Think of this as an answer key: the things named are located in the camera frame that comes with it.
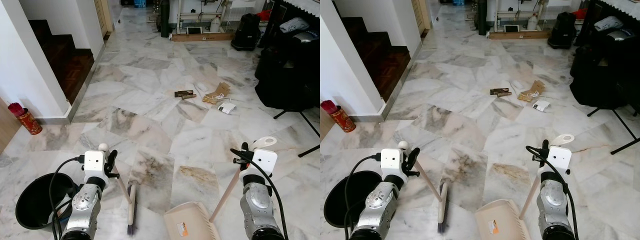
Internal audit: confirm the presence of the wooden handled broom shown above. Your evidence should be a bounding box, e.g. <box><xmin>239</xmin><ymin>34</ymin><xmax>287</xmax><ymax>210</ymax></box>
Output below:
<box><xmin>397</xmin><ymin>140</ymin><xmax>450</xmax><ymax>236</ymax></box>
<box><xmin>98</xmin><ymin>142</ymin><xmax>138</xmax><ymax>237</ymax></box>

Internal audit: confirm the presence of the beige long handled dustpan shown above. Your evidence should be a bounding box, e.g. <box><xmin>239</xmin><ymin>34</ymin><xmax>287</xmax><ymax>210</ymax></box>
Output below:
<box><xmin>474</xmin><ymin>133</ymin><xmax>576</xmax><ymax>240</ymax></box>
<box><xmin>163</xmin><ymin>136</ymin><xmax>278</xmax><ymax>240</ymax></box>

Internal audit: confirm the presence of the brown cardboard piece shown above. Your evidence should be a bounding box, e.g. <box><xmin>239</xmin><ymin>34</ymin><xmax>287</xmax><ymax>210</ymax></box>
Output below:
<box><xmin>202</xmin><ymin>82</ymin><xmax>232</xmax><ymax>105</ymax></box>
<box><xmin>517</xmin><ymin>80</ymin><xmax>546</xmax><ymax>103</ymax></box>

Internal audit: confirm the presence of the black round bin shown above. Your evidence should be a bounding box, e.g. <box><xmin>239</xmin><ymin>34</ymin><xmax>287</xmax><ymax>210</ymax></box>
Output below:
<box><xmin>323</xmin><ymin>170</ymin><xmax>383</xmax><ymax>229</ymax></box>
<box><xmin>15</xmin><ymin>172</ymin><xmax>80</xmax><ymax>231</ymax></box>

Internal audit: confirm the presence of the red incense stick can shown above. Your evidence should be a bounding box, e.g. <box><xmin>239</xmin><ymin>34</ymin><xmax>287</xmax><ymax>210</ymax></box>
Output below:
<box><xmin>320</xmin><ymin>99</ymin><xmax>357</xmax><ymax>133</ymax></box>
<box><xmin>7</xmin><ymin>102</ymin><xmax>44</xmax><ymax>136</ymax></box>

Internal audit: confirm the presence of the black cloth covered stand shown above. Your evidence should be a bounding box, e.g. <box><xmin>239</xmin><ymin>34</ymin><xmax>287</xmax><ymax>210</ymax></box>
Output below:
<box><xmin>569</xmin><ymin>27</ymin><xmax>640</xmax><ymax>156</ymax></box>
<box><xmin>254</xmin><ymin>29</ymin><xmax>321</xmax><ymax>159</ymax></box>

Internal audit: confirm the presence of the dark wooden staircase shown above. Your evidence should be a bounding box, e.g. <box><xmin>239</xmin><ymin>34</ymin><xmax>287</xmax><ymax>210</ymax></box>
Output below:
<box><xmin>341</xmin><ymin>16</ymin><xmax>412</xmax><ymax>103</ymax></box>
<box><xmin>27</xmin><ymin>19</ymin><xmax>96</xmax><ymax>105</ymax></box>

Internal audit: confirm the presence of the black backpack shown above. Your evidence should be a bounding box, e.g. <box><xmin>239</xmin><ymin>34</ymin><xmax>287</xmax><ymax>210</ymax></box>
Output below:
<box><xmin>230</xmin><ymin>13</ymin><xmax>262</xmax><ymax>52</ymax></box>
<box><xmin>547</xmin><ymin>11</ymin><xmax>578</xmax><ymax>50</ymax></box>

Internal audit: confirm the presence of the white cloth bundle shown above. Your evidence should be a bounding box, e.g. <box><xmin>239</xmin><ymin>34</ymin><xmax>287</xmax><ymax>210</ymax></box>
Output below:
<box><xmin>593</xmin><ymin>15</ymin><xmax>625</xmax><ymax>32</ymax></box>
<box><xmin>279</xmin><ymin>17</ymin><xmax>311</xmax><ymax>35</ymax></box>

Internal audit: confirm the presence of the white work table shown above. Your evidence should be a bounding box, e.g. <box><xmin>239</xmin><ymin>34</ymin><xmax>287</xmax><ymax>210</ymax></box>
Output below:
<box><xmin>487</xmin><ymin>0</ymin><xmax>581</xmax><ymax>32</ymax></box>
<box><xmin>169</xmin><ymin>0</ymin><xmax>263</xmax><ymax>34</ymax></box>

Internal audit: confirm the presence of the light wooden door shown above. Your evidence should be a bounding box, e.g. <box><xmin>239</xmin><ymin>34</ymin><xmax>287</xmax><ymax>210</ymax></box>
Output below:
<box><xmin>94</xmin><ymin>0</ymin><xmax>114</xmax><ymax>37</ymax></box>
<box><xmin>412</xmin><ymin>0</ymin><xmax>432</xmax><ymax>35</ymax></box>

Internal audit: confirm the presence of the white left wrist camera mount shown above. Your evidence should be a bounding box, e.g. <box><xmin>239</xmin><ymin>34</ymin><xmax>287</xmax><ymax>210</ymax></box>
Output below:
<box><xmin>82</xmin><ymin>150</ymin><xmax>109</xmax><ymax>184</ymax></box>
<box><xmin>381</xmin><ymin>148</ymin><xmax>407</xmax><ymax>179</ymax></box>

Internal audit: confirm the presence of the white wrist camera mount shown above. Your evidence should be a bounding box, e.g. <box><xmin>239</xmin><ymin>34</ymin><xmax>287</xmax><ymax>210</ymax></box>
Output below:
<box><xmin>243</xmin><ymin>148</ymin><xmax>279</xmax><ymax>179</ymax></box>
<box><xmin>539</xmin><ymin>146</ymin><xmax>573</xmax><ymax>176</ymax></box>
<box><xmin>82</xmin><ymin>150</ymin><xmax>109</xmax><ymax>184</ymax></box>
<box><xmin>381</xmin><ymin>148</ymin><xmax>407</xmax><ymax>179</ymax></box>

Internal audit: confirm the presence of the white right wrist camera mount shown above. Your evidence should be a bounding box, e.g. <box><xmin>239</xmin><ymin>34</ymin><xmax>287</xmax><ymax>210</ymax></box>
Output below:
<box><xmin>539</xmin><ymin>146</ymin><xmax>573</xmax><ymax>176</ymax></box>
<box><xmin>243</xmin><ymin>148</ymin><xmax>279</xmax><ymax>179</ymax></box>

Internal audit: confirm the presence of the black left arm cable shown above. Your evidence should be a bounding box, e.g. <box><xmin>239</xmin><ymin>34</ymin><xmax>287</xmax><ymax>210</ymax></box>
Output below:
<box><xmin>48</xmin><ymin>156</ymin><xmax>87</xmax><ymax>240</ymax></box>
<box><xmin>343</xmin><ymin>154</ymin><xmax>385</xmax><ymax>240</ymax></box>

